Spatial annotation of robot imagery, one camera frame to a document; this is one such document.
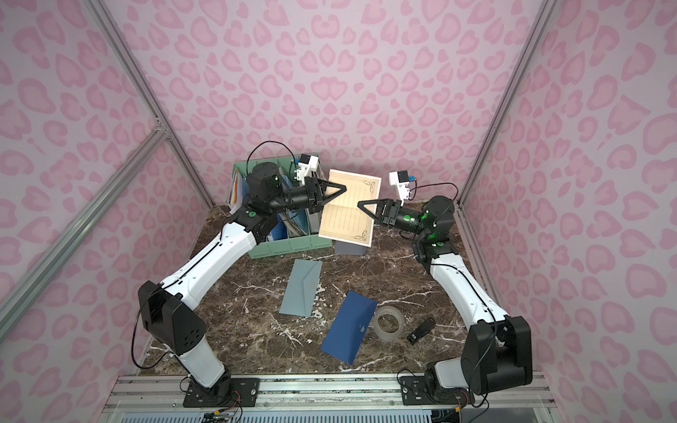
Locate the light teal envelope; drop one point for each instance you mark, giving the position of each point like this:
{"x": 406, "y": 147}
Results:
{"x": 301, "y": 289}

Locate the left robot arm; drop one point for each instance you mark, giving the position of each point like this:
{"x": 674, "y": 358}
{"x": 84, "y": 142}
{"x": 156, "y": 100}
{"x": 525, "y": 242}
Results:
{"x": 167, "y": 310}

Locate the dark blue envelope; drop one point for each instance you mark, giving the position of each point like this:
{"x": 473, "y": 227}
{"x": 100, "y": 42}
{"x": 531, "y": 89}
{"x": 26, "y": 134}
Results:
{"x": 349, "y": 328}

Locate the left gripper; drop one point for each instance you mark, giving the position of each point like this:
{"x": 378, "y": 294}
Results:
{"x": 318, "y": 193}

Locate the cream letter paper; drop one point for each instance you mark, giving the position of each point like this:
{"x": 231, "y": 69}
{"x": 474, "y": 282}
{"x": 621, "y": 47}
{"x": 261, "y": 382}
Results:
{"x": 341, "y": 219}

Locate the clear tape roll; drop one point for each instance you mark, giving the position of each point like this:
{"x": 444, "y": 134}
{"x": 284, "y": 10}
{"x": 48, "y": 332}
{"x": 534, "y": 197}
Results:
{"x": 388, "y": 323}

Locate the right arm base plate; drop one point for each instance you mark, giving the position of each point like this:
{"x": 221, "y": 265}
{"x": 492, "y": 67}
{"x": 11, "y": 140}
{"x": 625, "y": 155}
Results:
{"x": 425, "y": 390}

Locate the grey envelope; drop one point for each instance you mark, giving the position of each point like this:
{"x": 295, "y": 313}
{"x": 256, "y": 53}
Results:
{"x": 349, "y": 249}

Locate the small black clip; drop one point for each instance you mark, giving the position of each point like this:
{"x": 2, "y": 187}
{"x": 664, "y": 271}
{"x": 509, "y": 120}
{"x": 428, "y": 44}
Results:
{"x": 422, "y": 330}

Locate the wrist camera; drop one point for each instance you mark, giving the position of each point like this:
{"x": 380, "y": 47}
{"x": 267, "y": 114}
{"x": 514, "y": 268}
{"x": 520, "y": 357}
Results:
{"x": 401, "y": 181}
{"x": 305, "y": 167}

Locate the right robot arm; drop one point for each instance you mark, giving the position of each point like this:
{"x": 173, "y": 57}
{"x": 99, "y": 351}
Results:
{"x": 497, "y": 353}

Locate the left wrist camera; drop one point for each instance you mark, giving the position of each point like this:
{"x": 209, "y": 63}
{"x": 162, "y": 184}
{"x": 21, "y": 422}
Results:
{"x": 305, "y": 167}

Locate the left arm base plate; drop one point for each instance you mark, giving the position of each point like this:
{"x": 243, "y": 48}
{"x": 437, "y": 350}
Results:
{"x": 227, "y": 392}

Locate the green file organizer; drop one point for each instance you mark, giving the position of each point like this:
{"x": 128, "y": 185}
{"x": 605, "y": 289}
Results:
{"x": 296, "y": 231}

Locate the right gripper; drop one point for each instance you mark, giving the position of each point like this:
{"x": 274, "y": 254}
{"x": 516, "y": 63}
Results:
{"x": 385, "y": 212}

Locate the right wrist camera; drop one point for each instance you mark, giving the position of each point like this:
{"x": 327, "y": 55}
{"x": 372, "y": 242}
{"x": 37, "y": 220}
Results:
{"x": 401, "y": 181}

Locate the aluminium front rail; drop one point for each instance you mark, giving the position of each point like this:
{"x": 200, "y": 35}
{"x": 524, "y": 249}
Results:
{"x": 313, "y": 392}

